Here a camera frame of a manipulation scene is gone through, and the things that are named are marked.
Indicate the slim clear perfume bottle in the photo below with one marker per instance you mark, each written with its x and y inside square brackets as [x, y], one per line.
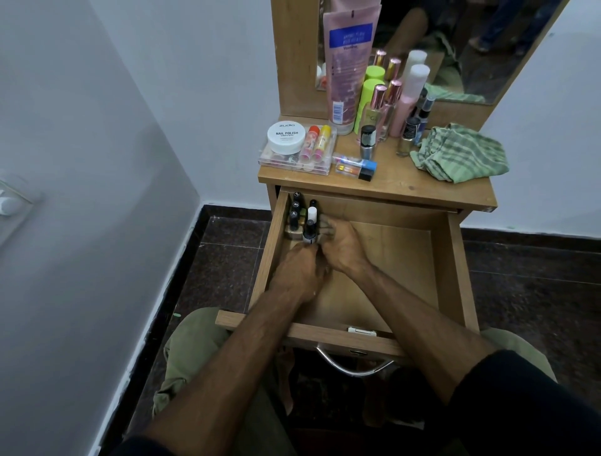
[390, 108]

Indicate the blue-white bottle black cap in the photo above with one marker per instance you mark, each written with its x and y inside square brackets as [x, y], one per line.
[310, 232]

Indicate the blue polish bottle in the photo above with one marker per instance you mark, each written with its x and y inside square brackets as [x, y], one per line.
[426, 110]

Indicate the pink spray bottle white cap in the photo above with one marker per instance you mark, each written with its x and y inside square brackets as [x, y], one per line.
[408, 98]

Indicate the green square polish bottle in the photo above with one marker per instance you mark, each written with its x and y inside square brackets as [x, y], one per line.
[297, 197]

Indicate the lime green bottle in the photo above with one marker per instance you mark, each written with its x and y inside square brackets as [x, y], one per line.
[364, 98]

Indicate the person's black right sleeve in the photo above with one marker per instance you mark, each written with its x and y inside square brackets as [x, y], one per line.
[526, 408]

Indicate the green striped cloth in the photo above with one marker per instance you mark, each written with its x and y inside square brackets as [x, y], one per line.
[460, 155]

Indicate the dressing table mirror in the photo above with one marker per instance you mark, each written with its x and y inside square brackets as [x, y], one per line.
[507, 61]

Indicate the beige polish bottle black cap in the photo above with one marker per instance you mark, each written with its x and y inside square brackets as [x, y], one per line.
[293, 225]

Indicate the red-capped lip balm tube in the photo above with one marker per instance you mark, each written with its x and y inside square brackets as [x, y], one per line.
[310, 143]

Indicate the white nail polish remover jar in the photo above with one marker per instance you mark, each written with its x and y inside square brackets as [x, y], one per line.
[286, 137]

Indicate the gold polish bottle patterned cap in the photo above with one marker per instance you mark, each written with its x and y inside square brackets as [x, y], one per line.
[408, 138]

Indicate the person's right forearm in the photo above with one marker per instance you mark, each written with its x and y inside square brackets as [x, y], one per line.
[427, 329]

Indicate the pink perfume bottle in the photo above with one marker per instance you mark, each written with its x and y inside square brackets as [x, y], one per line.
[373, 117]

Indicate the pink cosmetic lotion tube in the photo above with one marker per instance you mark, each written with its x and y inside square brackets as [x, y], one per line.
[350, 70]

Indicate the yellow-capped lip balm tube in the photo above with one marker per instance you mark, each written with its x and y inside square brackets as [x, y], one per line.
[322, 142]

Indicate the person's black left sleeve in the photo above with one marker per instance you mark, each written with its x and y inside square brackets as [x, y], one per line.
[141, 448]

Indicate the person's olive green trousers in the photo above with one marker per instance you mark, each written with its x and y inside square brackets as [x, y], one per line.
[192, 352]

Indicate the white-capped dark polish bottle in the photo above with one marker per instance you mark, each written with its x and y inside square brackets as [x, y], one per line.
[312, 213]

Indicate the white wall switch panel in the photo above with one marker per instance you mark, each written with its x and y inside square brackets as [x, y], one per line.
[14, 202]

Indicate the person's left forearm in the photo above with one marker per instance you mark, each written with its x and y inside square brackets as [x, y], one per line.
[225, 376]

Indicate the wooden dressing table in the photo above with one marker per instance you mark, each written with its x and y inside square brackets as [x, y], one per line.
[399, 183]

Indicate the person's black sleeve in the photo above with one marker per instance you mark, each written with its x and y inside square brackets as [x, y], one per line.
[526, 408]
[141, 448]

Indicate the blue-capped lip balm tube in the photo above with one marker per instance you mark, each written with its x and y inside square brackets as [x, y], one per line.
[357, 162]

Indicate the person's left hand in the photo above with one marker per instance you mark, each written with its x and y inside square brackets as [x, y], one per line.
[300, 275]

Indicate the black-capped clear tube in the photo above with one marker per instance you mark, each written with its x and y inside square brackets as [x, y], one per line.
[352, 172]

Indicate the person's right hand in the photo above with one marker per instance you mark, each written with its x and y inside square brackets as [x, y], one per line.
[345, 246]

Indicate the clear plastic compartment box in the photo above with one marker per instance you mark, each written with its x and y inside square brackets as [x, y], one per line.
[277, 165]

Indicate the wooden drawer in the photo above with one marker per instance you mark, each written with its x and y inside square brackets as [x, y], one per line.
[404, 263]

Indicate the silver polish bottle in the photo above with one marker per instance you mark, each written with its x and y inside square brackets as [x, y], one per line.
[367, 143]

